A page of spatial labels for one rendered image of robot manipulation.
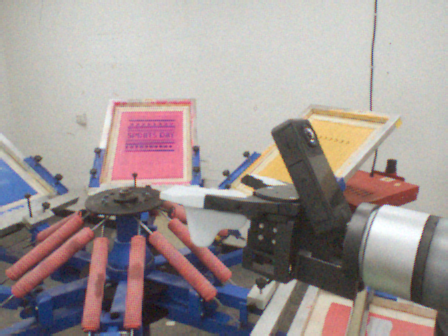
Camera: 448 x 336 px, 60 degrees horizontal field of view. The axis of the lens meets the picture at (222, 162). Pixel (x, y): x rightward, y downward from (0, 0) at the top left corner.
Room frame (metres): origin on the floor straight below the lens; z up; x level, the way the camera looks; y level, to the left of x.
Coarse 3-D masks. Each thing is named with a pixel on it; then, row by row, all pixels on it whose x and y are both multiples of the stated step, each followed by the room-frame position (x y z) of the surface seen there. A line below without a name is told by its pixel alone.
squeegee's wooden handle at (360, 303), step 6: (366, 288) 1.18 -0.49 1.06; (360, 294) 1.14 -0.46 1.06; (366, 294) 1.15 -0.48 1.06; (360, 300) 1.11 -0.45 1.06; (366, 300) 1.17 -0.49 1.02; (354, 306) 1.08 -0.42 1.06; (360, 306) 1.08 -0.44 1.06; (354, 312) 1.05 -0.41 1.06; (360, 312) 1.05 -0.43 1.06; (354, 318) 1.02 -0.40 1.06; (360, 318) 1.02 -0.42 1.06; (354, 324) 0.99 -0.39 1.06; (360, 324) 1.00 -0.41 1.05; (348, 330) 0.97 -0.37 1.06; (354, 330) 0.96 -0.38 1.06; (360, 330) 1.04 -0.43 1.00
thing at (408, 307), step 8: (312, 288) 1.29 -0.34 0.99; (304, 296) 1.24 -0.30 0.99; (312, 296) 1.24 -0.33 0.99; (376, 296) 1.24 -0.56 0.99; (304, 304) 1.19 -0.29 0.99; (312, 304) 1.19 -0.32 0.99; (376, 304) 1.23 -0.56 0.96; (384, 304) 1.22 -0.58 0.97; (392, 304) 1.21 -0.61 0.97; (400, 304) 1.20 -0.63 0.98; (408, 304) 1.19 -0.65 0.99; (416, 304) 1.19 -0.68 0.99; (304, 312) 1.14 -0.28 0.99; (408, 312) 1.19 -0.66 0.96; (416, 312) 1.18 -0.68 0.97; (424, 312) 1.17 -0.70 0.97; (432, 312) 1.16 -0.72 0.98; (296, 320) 1.10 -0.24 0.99; (304, 320) 1.10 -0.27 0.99; (296, 328) 1.06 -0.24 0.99; (304, 328) 1.09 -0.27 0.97
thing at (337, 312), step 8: (336, 304) 1.24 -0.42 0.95; (328, 312) 1.19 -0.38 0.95; (336, 312) 1.19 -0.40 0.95; (344, 312) 1.19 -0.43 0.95; (328, 320) 1.15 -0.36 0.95; (336, 320) 1.15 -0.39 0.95; (344, 320) 1.15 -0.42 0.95; (368, 320) 1.15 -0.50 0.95; (392, 320) 1.15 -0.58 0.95; (400, 320) 1.15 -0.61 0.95; (328, 328) 1.11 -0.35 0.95; (336, 328) 1.11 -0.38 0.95; (344, 328) 1.11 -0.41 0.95; (392, 328) 1.11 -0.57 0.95; (400, 328) 1.11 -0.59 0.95; (408, 328) 1.11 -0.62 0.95; (416, 328) 1.11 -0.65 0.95; (424, 328) 1.11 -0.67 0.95; (432, 328) 1.11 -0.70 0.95
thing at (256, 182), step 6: (246, 174) 0.49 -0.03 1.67; (252, 174) 0.49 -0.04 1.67; (240, 180) 0.50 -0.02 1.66; (246, 180) 0.49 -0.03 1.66; (252, 180) 0.48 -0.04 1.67; (258, 180) 0.46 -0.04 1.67; (264, 180) 0.45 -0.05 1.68; (270, 180) 0.46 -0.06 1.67; (276, 180) 0.46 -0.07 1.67; (252, 186) 0.47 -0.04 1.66; (258, 186) 0.46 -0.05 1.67; (264, 186) 0.43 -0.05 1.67; (270, 186) 0.43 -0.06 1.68
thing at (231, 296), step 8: (224, 288) 1.21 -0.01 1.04; (232, 288) 1.21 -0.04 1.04; (240, 288) 1.21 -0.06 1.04; (224, 296) 1.18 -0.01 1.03; (232, 296) 1.17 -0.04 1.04; (240, 296) 1.16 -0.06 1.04; (272, 296) 1.17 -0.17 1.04; (224, 304) 1.18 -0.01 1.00; (232, 304) 1.17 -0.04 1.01; (256, 312) 1.13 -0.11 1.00
